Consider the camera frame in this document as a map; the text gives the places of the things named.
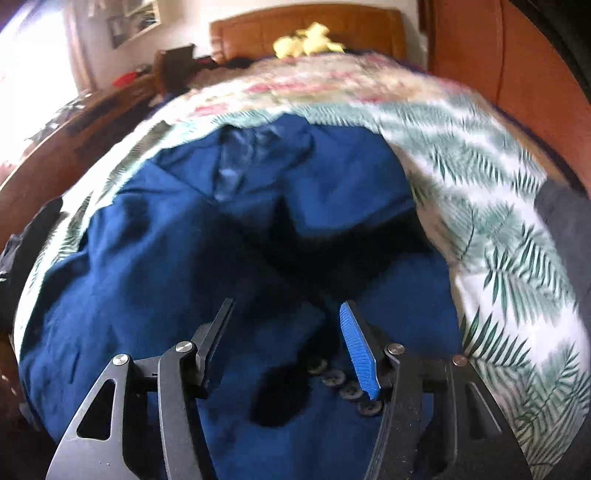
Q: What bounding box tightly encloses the floral leaf print quilt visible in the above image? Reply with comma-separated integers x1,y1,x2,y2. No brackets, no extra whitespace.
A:
14,53,591,480

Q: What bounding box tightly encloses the yellow plush toy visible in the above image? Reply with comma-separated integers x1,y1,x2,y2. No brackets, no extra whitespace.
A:
272,22,347,58

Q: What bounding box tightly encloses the wooden bed headboard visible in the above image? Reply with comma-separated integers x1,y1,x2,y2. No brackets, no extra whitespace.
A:
209,4,407,63

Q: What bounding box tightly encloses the long wooden desk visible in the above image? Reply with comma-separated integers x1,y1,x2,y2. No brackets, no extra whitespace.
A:
0,76,162,241

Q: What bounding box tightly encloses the bright window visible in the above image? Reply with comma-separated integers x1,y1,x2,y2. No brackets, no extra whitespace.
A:
0,0,79,153

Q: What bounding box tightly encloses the dark wooden chair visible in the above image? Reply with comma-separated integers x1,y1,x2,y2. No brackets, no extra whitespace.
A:
154,44,197,95

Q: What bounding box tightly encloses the white wall shelf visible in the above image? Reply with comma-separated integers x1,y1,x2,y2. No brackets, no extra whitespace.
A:
99,0,162,49

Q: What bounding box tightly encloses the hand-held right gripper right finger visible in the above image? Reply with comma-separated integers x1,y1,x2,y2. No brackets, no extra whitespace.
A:
338,299,533,480

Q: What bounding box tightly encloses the dark grey cloth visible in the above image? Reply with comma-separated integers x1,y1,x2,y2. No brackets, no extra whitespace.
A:
533,178,591,296

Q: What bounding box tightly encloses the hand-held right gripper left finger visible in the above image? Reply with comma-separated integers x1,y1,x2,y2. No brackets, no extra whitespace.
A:
45,296,237,480

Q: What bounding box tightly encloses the wooden slatted wardrobe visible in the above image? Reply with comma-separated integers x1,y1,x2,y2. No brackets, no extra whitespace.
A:
416,0,591,185

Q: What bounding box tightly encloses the blue suit jacket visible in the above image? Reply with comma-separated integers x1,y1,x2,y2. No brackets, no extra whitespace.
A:
18,113,465,480

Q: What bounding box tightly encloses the black garment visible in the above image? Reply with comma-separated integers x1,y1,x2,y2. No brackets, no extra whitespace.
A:
0,196,65,333

